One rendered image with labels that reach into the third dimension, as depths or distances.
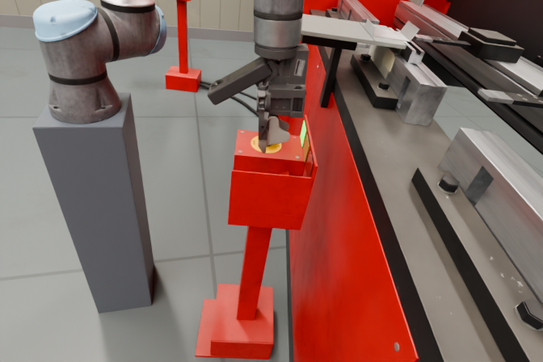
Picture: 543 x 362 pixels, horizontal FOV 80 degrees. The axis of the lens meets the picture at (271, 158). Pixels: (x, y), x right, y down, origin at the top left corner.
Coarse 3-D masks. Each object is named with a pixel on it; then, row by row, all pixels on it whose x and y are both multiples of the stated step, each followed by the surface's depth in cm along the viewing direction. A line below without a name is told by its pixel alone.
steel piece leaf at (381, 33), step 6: (366, 24) 86; (372, 24) 81; (372, 30) 80; (378, 30) 85; (384, 30) 86; (378, 36) 80; (384, 36) 80; (390, 36) 81; (396, 36) 82; (402, 36) 83
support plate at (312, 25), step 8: (304, 16) 88; (312, 16) 89; (320, 16) 90; (304, 24) 80; (312, 24) 81; (320, 24) 83; (328, 24) 84; (336, 24) 85; (344, 24) 86; (352, 24) 87; (376, 24) 91; (304, 32) 76; (312, 32) 76; (320, 32) 76; (328, 32) 77; (336, 32) 78; (344, 32) 79; (352, 32) 80; (360, 32) 81; (368, 32) 82; (344, 40) 77; (352, 40) 77; (360, 40) 77; (368, 40) 77; (376, 40) 77; (384, 40) 78; (392, 40) 79; (400, 40) 80
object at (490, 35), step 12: (420, 36) 84; (432, 36) 86; (468, 36) 86; (480, 36) 83; (492, 36) 82; (504, 36) 84; (468, 48) 86; (480, 48) 81; (492, 48) 81; (504, 48) 81; (516, 48) 81; (492, 60) 83; (504, 60) 82; (516, 60) 82
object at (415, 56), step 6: (396, 30) 90; (408, 42) 82; (408, 48) 77; (414, 48) 78; (420, 48) 76; (402, 54) 79; (408, 54) 76; (414, 54) 75; (420, 54) 75; (408, 60) 76; (414, 60) 76; (420, 60) 76
